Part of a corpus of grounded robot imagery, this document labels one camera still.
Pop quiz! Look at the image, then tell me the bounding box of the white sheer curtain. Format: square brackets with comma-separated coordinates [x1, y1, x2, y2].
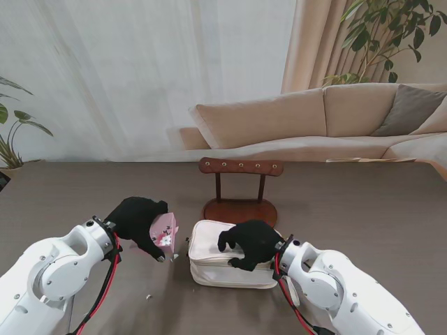
[0, 0, 298, 163]

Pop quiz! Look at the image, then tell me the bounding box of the broad-leaf green potted plant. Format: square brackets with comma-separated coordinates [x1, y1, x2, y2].
[0, 75, 55, 170]

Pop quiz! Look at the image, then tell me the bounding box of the white zippered pouch bag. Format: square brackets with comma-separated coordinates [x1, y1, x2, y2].
[184, 219, 301, 308]

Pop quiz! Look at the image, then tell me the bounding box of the red left arm cable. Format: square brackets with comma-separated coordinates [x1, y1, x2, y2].
[75, 232, 123, 335]

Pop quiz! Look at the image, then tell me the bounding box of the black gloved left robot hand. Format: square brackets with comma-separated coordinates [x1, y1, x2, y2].
[104, 196, 169, 263]

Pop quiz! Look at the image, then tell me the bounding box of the beige sofa cushion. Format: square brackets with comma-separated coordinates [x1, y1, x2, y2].
[410, 99, 447, 136]

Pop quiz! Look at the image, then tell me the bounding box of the beige sofa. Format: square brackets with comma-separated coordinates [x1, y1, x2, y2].
[179, 82, 447, 165]

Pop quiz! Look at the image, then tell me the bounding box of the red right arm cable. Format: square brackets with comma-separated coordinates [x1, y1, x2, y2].
[274, 253, 317, 335]

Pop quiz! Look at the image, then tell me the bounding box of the tall green leafy plant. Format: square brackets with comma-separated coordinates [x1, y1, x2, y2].
[323, 0, 443, 87]

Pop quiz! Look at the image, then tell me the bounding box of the grey sofa cushion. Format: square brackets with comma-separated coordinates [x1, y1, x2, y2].
[372, 84, 447, 137]

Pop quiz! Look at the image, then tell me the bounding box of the beige curtain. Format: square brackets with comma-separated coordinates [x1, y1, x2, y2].
[281, 0, 447, 94]

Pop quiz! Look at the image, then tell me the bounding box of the brown wooden jewelry stand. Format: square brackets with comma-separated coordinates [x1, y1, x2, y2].
[198, 156, 284, 230]

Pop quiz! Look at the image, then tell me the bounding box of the pink floral gift box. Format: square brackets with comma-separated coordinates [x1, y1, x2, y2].
[149, 211, 182, 258]

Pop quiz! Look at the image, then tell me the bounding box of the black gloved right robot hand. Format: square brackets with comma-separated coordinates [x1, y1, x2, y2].
[217, 219, 286, 273]

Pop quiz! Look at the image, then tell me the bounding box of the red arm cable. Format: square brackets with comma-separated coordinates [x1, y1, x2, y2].
[75, 232, 123, 335]
[274, 253, 317, 335]

